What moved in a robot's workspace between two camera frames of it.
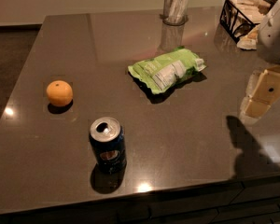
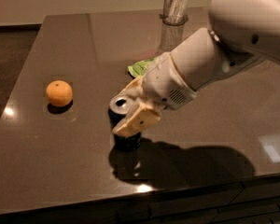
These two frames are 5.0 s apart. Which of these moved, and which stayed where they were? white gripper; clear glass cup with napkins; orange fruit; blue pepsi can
Moved: blue pepsi can; white gripper
Stayed: clear glass cup with napkins; orange fruit
